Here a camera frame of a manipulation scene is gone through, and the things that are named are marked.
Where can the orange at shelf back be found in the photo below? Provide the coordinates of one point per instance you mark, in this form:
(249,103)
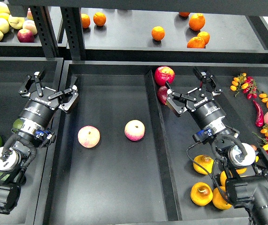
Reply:
(184,14)

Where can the yellow apple on shelf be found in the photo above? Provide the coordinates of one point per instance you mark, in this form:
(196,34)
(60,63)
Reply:
(16,22)

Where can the pink apple centre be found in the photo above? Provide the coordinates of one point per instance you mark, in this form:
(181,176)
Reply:
(134,130)

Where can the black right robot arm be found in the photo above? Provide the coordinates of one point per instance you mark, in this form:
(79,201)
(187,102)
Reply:
(248,190)

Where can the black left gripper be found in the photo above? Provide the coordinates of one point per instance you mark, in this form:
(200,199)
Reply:
(43,102)

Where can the large orange on shelf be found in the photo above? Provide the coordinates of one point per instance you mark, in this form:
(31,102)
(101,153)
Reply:
(197,21)

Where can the bright red apple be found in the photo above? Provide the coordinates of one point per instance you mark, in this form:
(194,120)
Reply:
(163,74)

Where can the yellow pear middle pile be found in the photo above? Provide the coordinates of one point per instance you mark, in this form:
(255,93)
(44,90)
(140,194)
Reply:
(223,175)

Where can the red apple on shelf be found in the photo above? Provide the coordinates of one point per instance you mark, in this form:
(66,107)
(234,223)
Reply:
(25,36)

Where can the yellow lemon on shelf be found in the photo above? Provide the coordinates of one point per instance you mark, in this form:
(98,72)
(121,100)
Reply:
(4,16)

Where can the yellow pear with brown top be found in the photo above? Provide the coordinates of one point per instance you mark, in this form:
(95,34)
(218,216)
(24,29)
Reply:
(254,147)

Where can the green avocado upper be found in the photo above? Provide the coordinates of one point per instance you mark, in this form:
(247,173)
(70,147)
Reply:
(17,125)

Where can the orange on shelf centre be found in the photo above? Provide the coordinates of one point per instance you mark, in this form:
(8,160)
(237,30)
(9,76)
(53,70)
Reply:
(158,33)

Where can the cherry tomato bunch upper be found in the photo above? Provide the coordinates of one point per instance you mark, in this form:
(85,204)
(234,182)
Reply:
(245,84)

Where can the red chili pepper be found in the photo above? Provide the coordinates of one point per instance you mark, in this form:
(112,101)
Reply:
(260,115)

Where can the pink apple left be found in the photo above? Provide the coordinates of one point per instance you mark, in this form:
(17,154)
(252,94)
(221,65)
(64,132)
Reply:
(88,136)

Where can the orange on shelf front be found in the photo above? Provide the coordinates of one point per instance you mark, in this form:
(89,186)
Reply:
(196,42)

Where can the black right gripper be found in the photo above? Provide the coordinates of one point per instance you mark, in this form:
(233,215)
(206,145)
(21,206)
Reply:
(199,103)

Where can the dark green avocado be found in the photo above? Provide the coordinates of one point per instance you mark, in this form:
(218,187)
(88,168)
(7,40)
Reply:
(4,176)

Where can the dark red apple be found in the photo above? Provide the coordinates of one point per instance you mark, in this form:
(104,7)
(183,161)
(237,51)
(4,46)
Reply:
(162,94)

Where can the orange on shelf right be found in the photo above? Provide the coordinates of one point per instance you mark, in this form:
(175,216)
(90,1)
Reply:
(205,36)

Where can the orange on shelf far left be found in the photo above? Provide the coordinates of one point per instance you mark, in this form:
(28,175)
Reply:
(85,19)

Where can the pale peach on shelf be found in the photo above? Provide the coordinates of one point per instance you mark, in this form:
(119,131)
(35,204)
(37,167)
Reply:
(30,25)

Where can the black shelf upright post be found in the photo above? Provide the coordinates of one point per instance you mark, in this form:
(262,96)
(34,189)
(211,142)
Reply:
(73,27)

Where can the pale yellow apple shelf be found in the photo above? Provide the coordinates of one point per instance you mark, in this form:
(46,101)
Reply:
(4,26)

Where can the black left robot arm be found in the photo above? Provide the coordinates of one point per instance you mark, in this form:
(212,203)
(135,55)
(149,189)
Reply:
(29,133)

